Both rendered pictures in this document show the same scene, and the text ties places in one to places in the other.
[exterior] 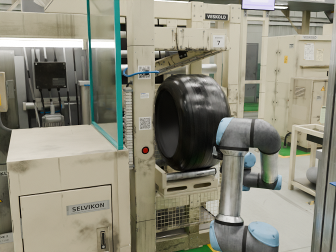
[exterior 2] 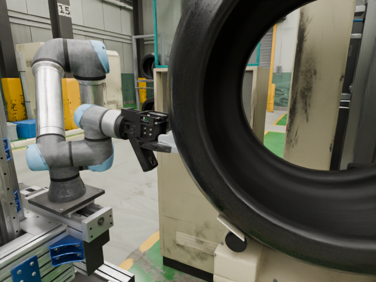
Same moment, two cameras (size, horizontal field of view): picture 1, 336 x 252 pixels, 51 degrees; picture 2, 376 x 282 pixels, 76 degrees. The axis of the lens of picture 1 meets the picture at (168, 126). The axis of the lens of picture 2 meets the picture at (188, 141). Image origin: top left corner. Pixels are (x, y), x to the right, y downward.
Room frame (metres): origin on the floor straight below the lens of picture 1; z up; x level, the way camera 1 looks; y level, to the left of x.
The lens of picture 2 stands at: (2.34, -0.64, 1.22)
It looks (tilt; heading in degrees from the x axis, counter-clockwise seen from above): 15 degrees down; 137
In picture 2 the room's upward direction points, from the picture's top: straight up
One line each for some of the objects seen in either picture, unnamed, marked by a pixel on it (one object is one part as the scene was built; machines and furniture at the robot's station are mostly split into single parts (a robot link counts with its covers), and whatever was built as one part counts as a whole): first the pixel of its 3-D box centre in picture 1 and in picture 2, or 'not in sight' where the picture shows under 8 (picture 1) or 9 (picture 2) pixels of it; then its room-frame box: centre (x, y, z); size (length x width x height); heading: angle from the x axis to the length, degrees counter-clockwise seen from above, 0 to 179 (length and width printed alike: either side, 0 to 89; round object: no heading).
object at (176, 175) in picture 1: (189, 174); (252, 203); (2.04, -0.13, 0.90); 0.35 x 0.05 x 0.05; 112
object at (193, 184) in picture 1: (188, 184); (251, 224); (2.03, -0.13, 0.84); 0.36 x 0.09 x 0.06; 112
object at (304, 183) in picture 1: (319, 163); not in sight; (3.91, -1.74, 0.40); 0.60 x 0.35 x 0.80; 19
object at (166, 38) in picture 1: (179, 40); not in sight; (2.49, -0.08, 1.71); 0.61 x 0.25 x 0.15; 112
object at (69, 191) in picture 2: not in sight; (66, 183); (1.26, -0.37, 0.77); 0.15 x 0.15 x 0.10
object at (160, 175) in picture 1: (153, 170); not in sight; (2.10, 0.09, 0.90); 0.40 x 0.03 x 0.10; 22
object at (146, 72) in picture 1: (140, 71); not in sight; (2.05, 0.16, 1.52); 0.19 x 0.19 x 0.06; 22
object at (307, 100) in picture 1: (319, 113); not in sight; (6.20, -2.69, 0.62); 0.91 x 0.58 x 1.25; 109
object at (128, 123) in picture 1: (129, 128); not in sight; (1.99, 0.22, 1.19); 0.05 x 0.04 x 0.48; 22
